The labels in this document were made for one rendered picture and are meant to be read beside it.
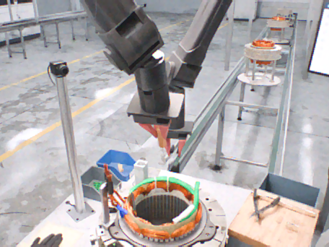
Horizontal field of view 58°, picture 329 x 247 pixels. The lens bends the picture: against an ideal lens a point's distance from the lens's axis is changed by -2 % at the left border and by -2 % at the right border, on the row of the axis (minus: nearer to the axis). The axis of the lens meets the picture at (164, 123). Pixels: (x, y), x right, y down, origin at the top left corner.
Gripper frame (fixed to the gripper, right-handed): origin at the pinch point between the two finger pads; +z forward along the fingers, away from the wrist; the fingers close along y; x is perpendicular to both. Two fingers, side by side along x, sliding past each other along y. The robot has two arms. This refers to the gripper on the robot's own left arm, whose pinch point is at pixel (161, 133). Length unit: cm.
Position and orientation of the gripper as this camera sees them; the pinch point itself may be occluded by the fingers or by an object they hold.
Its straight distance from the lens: 65.8
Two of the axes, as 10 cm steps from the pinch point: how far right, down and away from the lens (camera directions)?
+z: 1.1, 6.8, 7.2
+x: -2.4, 7.2, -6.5
